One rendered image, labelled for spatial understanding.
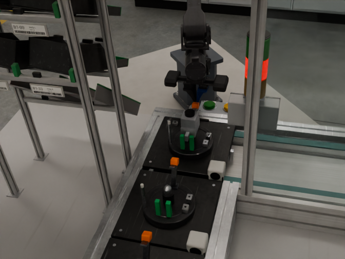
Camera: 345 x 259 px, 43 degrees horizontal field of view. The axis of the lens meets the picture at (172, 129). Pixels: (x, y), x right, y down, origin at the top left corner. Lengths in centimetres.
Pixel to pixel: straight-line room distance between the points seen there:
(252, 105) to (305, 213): 36
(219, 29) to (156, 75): 234
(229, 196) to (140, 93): 73
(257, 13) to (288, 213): 57
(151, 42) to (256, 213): 293
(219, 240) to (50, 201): 56
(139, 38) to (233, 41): 86
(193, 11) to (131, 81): 71
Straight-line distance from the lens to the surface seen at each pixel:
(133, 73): 191
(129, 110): 138
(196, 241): 107
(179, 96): 169
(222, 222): 115
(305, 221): 125
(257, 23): 91
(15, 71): 111
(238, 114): 106
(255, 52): 94
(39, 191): 144
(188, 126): 126
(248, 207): 124
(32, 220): 137
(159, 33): 415
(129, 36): 415
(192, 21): 121
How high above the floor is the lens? 185
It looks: 39 degrees down
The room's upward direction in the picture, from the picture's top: 4 degrees counter-clockwise
